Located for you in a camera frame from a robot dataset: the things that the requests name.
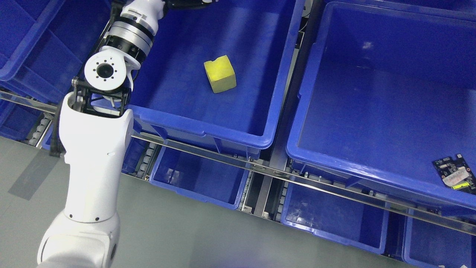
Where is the dented yellow foam block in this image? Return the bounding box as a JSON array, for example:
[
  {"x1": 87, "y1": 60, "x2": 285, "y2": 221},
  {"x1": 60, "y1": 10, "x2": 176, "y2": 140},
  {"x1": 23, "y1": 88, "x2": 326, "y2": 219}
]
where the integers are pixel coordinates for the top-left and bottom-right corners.
[{"x1": 204, "y1": 55, "x2": 237, "y2": 94}]

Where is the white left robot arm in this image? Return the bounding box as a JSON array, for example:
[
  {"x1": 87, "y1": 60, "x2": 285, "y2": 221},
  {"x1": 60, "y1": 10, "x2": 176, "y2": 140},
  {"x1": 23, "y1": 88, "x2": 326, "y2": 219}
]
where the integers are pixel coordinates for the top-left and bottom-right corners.
[{"x1": 37, "y1": 0, "x2": 212, "y2": 268}]

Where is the metal roller shelf rack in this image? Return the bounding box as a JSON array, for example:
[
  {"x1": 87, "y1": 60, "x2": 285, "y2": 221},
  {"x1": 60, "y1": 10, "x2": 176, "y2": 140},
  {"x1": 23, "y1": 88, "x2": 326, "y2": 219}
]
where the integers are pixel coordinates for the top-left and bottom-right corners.
[{"x1": 1, "y1": 0, "x2": 475, "y2": 261}]

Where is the large blue plastic bin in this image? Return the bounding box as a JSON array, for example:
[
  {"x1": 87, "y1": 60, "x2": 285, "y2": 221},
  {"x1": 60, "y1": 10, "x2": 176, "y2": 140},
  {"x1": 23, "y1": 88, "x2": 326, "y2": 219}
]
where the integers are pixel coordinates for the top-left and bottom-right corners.
[
  {"x1": 129, "y1": 0, "x2": 305, "y2": 159},
  {"x1": 287, "y1": 0, "x2": 476, "y2": 218}
]

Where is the black circuit board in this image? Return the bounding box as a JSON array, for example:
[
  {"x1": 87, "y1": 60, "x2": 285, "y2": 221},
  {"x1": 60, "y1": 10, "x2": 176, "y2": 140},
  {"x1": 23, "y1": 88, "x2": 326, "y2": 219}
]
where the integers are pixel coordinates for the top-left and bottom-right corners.
[{"x1": 432, "y1": 154, "x2": 476, "y2": 195}]

